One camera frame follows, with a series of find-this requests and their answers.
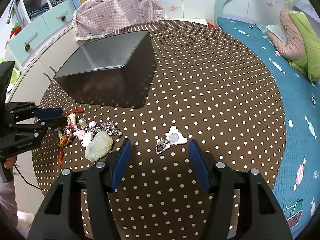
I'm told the red tassel knot charm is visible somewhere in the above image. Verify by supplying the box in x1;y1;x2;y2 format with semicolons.
56;109;84;167

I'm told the pink charm trinket cluster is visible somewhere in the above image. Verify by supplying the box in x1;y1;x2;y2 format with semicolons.
73;118;97;148

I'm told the pale jade pendant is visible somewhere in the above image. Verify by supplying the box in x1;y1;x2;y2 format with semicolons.
85;131;114;162

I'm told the white triangular charm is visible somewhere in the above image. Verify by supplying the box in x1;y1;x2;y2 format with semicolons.
165;126;188;146

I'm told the small silver patterned charm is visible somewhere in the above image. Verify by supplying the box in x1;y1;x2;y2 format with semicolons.
156;138;171;154

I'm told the person left hand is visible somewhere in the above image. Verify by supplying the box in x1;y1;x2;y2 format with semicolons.
4;155;17;169

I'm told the teal bed mattress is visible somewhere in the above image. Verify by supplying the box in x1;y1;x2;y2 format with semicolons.
217;17;319;237

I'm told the teal drawer unit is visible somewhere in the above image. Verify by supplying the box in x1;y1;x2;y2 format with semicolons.
8;0;74;64

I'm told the grey metal tin box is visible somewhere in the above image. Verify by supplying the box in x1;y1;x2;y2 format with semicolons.
54;30;157;109

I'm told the pink checkered cloth cover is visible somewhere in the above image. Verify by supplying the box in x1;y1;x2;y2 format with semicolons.
72;0;167;41

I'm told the brown polka dot tablecloth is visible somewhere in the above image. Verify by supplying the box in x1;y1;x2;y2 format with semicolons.
40;21;286;239

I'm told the green and pink quilt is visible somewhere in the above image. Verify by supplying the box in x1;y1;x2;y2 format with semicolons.
267;10;319;82

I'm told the black cable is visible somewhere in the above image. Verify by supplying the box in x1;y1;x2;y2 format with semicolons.
13;164;41;190

